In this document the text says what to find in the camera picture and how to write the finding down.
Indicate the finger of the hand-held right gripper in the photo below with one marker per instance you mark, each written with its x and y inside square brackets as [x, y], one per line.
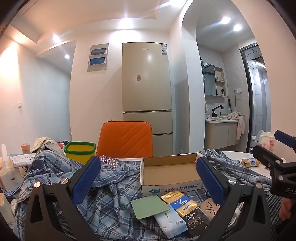
[286, 139]
[266, 155]

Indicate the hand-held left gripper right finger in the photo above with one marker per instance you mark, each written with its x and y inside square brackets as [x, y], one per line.
[210, 180]

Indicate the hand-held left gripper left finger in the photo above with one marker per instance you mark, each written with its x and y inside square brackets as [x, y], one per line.
[85, 180]

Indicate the shallow cardboard box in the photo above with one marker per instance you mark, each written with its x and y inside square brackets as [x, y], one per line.
[171, 171]

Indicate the person's right hand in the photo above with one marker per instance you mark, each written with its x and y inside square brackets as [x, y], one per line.
[285, 206]

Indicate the plastic cup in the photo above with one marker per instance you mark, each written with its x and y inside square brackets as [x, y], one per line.
[267, 140]

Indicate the white toilet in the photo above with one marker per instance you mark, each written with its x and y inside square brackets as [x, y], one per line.
[255, 143]

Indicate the small gold pack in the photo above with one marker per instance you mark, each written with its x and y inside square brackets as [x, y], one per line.
[251, 163]

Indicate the beige round-patterned coaster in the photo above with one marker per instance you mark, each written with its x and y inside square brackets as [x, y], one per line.
[209, 206]

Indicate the yellow bin with green rim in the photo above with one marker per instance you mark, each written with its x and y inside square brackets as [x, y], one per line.
[78, 153]

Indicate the blue plaid cloth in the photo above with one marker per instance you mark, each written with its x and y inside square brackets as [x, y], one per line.
[115, 185]

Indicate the pink sequin patch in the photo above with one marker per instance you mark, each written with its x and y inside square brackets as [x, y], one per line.
[108, 160]

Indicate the gold and blue tissue pack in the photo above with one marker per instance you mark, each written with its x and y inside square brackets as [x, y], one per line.
[180, 201]

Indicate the pink towel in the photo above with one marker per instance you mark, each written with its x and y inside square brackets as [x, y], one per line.
[240, 127]

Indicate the black tissue pack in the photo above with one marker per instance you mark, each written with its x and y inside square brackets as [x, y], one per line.
[195, 222]

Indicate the beige vanity cabinet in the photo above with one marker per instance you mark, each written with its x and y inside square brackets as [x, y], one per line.
[219, 134]

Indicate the beige crumpled cloth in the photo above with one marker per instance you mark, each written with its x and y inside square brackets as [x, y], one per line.
[44, 143]

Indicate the orange quilted chair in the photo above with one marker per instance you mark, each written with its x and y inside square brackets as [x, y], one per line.
[124, 139]

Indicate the white tissue pack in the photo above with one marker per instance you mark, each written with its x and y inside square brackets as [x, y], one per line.
[168, 222]

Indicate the white wet wipes pack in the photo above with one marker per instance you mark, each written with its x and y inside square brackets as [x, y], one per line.
[23, 160]

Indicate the black faucet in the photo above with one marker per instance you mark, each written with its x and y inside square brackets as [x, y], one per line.
[215, 111]

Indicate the green paper card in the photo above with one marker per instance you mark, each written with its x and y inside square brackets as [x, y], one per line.
[148, 206]

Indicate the pink cup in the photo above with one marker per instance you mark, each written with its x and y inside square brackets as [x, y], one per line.
[26, 148]

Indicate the mirror cabinet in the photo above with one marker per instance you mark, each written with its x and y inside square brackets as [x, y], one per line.
[209, 80]

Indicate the beige refrigerator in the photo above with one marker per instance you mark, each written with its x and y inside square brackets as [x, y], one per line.
[148, 92]

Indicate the pink fridge sticker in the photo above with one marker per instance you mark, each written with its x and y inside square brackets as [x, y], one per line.
[138, 77]

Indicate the white fridge label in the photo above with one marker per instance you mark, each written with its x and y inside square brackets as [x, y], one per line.
[164, 48]

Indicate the black door frame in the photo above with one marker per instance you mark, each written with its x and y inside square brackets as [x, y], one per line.
[248, 97]

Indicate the wall niche shelf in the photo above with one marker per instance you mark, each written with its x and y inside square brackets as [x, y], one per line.
[219, 76]

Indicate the wall panel with blue pictures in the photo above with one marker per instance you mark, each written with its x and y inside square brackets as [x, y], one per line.
[98, 58]

